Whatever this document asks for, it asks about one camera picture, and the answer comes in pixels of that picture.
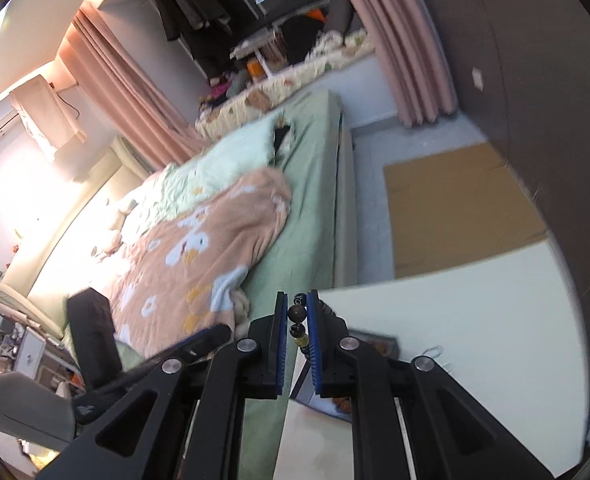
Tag dark wood wardrobe panel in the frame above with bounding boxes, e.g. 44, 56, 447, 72
399, 0, 590, 311

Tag light green duvet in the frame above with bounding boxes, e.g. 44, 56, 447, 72
108, 112, 293, 237

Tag white folding drying rack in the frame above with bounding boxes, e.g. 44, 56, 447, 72
230, 27, 288, 78

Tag pink curtain right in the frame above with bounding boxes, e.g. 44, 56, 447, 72
350, 0, 458, 127

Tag window bench patterned cushion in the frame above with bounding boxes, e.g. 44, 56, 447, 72
194, 28, 375, 142

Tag hanging dark clothes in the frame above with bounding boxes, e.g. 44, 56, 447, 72
154, 0, 232, 78

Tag hanging beige cloth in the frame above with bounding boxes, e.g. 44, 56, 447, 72
8, 75, 86, 156

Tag white wall socket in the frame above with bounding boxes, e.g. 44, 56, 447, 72
472, 67, 485, 92

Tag black jewelry box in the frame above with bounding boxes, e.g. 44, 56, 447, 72
289, 328, 401, 424

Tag dark wooden bead strand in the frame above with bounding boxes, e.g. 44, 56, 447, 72
287, 292, 310, 358

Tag pink floral fleece blanket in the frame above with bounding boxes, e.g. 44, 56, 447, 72
92, 167, 292, 356

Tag pink curtain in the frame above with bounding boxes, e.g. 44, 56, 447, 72
58, 2, 211, 169
350, 0, 458, 127

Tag pink curtain left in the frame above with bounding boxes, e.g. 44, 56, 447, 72
58, 2, 211, 169

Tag flat brown cardboard sheet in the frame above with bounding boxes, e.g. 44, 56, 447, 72
384, 143, 548, 278

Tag green bed with sheet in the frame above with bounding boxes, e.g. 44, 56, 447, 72
24, 88, 360, 480

